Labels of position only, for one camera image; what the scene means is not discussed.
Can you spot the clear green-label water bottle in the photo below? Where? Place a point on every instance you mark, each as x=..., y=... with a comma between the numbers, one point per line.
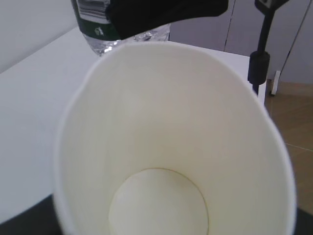
x=100, y=34

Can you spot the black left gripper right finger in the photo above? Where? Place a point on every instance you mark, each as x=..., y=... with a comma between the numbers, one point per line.
x=304, y=223

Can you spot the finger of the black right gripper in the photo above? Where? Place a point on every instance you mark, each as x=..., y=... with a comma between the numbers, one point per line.
x=131, y=17

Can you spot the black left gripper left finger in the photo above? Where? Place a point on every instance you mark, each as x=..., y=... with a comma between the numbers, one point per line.
x=40, y=219

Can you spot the white table leg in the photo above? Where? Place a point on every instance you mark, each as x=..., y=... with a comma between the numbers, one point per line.
x=275, y=83

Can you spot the white paper cup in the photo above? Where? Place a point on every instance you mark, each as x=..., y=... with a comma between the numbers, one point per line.
x=164, y=139

